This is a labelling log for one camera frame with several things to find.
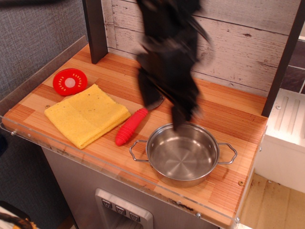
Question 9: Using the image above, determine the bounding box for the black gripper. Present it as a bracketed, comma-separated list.
[137, 39, 199, 131]

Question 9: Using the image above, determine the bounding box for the stainless steel pot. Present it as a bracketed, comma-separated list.
[144, 123, 222, 187]

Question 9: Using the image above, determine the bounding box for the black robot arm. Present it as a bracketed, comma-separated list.
[137, 0, 211, 130]

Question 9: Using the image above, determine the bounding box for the yellow folded cloth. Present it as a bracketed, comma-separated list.
[44, 84, 131, 149]

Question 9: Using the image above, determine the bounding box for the red toy tomato slice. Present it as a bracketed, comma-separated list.
[53, 68, 88, 96]

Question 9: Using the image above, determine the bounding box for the grey toy fridge cabinet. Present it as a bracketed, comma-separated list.
[43, 148, 216, 229]

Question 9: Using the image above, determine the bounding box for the silver dispenser panel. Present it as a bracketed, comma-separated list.
[95, 188, 154, 229]

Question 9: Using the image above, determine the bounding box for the clear acrylic edge guard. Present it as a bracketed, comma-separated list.
[2, 113, 267, 229]

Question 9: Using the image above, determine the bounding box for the red-handled metal fork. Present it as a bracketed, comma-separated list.
[115, 95, 164, 146]

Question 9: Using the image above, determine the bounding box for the dark right cabinet post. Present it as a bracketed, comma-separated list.
[261, 0, 305, 117]

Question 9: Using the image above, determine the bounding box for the dark cabinet post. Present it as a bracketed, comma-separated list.
[82, 0, 108, 64]
[261, 0, 305, 117]

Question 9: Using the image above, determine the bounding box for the dark left cabinet post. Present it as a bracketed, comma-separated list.
[82, 0, 108, 64]

